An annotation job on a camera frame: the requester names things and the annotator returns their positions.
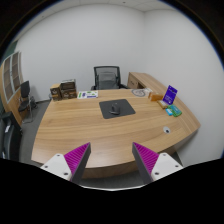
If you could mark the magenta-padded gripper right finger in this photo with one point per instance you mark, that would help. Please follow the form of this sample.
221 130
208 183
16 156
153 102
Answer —
146 156

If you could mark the orange box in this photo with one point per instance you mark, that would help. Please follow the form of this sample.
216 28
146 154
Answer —
156 97

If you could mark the small tan box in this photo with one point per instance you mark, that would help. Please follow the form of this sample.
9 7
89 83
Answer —
162 104

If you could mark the black mesh office chair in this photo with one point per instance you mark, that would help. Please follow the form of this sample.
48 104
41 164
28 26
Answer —
107 78

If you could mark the dark grey computer mouse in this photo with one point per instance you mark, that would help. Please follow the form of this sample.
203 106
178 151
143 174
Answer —
115 109

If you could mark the green packet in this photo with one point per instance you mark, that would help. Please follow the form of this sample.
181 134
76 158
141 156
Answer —
175 110

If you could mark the round white patterned disc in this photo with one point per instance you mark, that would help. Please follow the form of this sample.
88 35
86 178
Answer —
138 92

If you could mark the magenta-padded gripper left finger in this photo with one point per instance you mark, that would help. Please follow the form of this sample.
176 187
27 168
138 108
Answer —
77 156

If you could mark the wooden glass-door cabinet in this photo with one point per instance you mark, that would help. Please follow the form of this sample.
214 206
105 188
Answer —
11 103

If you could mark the blue packet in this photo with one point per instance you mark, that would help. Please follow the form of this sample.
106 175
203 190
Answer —
169 112

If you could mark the purple standing sign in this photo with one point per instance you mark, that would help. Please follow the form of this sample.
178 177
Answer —
170 95

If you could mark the wide brown cardboard box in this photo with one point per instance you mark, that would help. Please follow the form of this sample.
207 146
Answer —
68 94

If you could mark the black cardboard box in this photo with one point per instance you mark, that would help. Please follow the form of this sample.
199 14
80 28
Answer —
68 85

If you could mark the wooden side desk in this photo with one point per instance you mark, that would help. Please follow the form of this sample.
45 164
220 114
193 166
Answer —
146 80

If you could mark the black visitor chair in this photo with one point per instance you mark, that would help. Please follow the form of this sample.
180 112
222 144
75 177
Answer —
25 89

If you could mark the dark grey mouse pad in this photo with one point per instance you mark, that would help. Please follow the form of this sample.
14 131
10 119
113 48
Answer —
127 109

